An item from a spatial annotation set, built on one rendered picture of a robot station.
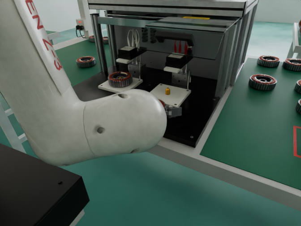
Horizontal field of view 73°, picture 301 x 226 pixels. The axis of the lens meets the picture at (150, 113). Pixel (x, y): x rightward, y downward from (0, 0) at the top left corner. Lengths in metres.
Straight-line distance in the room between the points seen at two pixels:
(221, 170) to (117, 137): 0.38
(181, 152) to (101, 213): 0.89
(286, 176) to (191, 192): 0.90
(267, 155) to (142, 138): 0.46
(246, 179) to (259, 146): 0.14
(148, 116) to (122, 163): 1.34
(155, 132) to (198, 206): 1.13
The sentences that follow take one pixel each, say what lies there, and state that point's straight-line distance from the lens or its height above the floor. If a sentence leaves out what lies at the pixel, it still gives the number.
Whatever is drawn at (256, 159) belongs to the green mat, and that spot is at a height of 0.75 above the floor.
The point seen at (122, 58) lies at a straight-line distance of 0.97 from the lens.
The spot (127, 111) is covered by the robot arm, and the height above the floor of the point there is 1.03.
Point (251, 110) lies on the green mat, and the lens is 0.88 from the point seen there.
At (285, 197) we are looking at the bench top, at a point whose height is 0.73.
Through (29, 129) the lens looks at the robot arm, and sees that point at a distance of 0.35.
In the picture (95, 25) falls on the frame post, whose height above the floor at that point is 1.01.
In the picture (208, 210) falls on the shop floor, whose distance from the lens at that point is 1.42.
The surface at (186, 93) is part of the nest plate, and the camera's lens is 0.87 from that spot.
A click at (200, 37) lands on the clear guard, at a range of 0.61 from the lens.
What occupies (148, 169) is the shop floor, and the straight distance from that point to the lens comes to 1.57.
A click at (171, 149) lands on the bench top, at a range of 0.64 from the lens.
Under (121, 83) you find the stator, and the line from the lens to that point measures 0.92.
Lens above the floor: 1.19
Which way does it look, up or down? 34 degrees down
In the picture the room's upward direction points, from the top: 2 degrees counter-clockwise
